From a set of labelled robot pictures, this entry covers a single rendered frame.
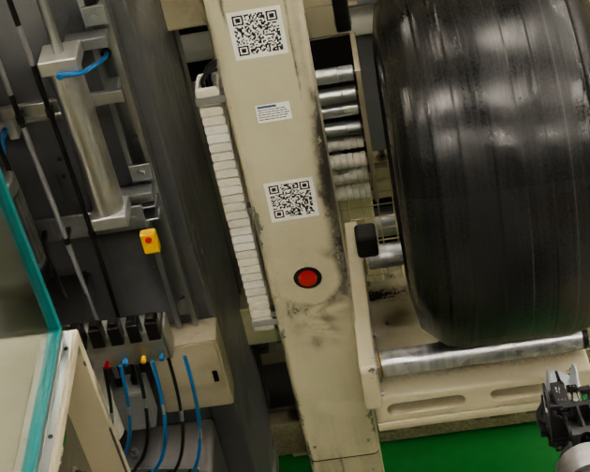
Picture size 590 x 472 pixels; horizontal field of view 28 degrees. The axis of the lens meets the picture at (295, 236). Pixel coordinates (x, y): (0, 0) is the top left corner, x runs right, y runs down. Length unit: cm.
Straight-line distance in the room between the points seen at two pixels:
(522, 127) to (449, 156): 10
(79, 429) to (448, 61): 73
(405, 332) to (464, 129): 65
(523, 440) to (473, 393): 106
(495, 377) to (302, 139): 53
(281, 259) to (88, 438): 42
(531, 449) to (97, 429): 153
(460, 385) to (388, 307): 30
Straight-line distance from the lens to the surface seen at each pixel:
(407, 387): 197
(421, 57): 164
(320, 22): 229
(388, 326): 217
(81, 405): 168
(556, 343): 196
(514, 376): 197
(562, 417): 161
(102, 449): 174
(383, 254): 215
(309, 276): 189
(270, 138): 174
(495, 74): 162
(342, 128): 221
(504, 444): 302
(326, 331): 198
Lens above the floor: 227
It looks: 38 degrees down
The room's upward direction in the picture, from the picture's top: 12 degrees counter-clockwise
